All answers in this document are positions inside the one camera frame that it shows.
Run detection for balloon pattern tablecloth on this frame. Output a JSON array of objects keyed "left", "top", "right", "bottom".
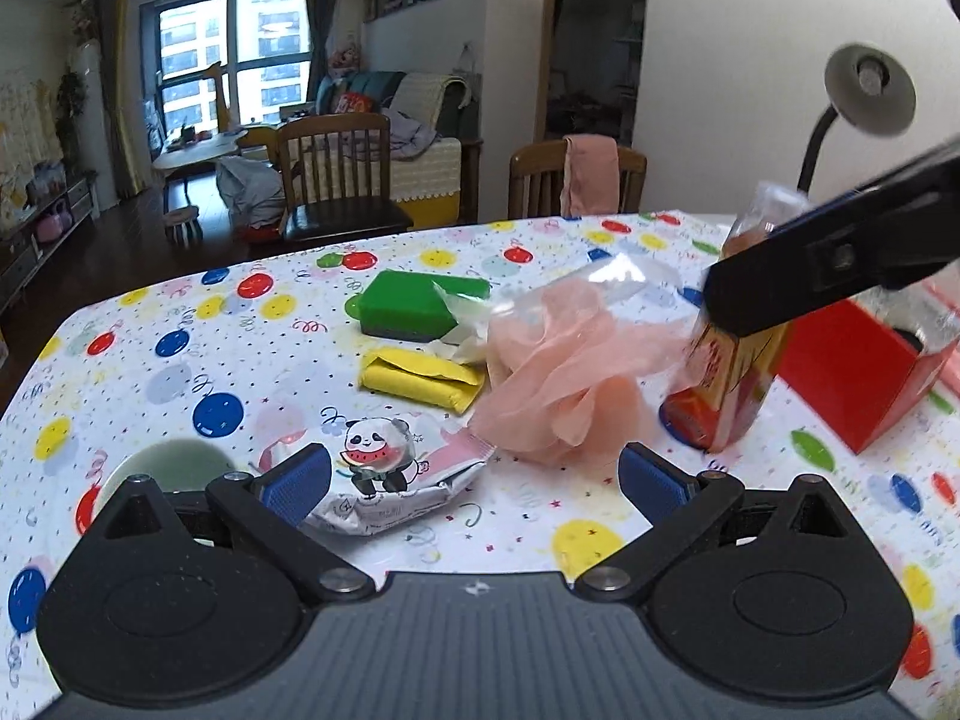
[{"left": 2, "top": 211, "right": 958, "bottom": 718}]

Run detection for sofa with cream cover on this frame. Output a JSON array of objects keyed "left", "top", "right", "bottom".
[{"left": 314, "top": 70, "right": 478, "bottom": 229}]

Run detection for wooden chair near table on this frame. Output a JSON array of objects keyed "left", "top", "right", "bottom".
[{"left": 508, "top": 138, "right": 647, "bottom": 220}]

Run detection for panda print packet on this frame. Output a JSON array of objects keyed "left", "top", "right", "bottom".
[{"left": 257, "top": 413, "right": 494, "bottom": 536}]

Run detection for clear plastic bag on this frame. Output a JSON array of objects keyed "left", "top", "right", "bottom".
[{"left": 425, "top": 254, "right": 682, "bottom": 364}]

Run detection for round wooden table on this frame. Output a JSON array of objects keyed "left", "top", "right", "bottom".
[{"left": 151, "top": 130, "right": 245, "bottom": 182}]

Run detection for small wooden stool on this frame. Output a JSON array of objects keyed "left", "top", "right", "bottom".
[{"left": 163, "top": 205, "right": 203, "bottom": 245}]

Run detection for pale green cup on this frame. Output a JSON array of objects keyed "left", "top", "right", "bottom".
[{"left": 94, "top": 439, "right": 236, "bottom": 512}]

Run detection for dark seat wooden chair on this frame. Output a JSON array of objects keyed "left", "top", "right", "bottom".
[{"left": 277, "top": 112, "right": 413, "bottom": 249}]

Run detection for pink mesh bath pouf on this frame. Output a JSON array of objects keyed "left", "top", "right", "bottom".
[{"left": 469, "top": 283, "right": 688, "bottom": 476}]

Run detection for clear bottle orange contents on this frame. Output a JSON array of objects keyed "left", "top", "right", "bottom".
[{"left": 659, "top": 182, "right": 811, "bottom": 454}]

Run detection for dark tv cabinet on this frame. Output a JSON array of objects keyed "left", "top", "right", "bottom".
[{"left": 0, "top": 171, "right": 99, "bottom": 312}]

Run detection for silver desk lamp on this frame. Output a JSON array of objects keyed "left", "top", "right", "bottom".
[{"left": 796, "top": 44, "right": 916, "bottom": 193}]

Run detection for red cardboard box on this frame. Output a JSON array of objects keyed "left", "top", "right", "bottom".
[{"left": 779, "top": 301, "right": 958, "bottom": 454}]

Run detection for yellow folded cloth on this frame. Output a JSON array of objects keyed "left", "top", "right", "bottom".
[{"left": 359, "top": 348, "right": 487, "bottom": 416}]

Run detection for white cloth bundle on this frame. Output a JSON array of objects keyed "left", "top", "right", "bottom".
[{"left": 215, "top": 156, "right": 286, "bottom": 229}]

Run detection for green sponge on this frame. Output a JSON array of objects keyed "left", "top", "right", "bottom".
[{"left": 358, "top": 270, "right": 491, "bottom": 343}]

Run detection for pink towel on chair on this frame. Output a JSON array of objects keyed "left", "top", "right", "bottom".
[{"left": 560, "top": 135, "right": 620, "bottom": 218}]

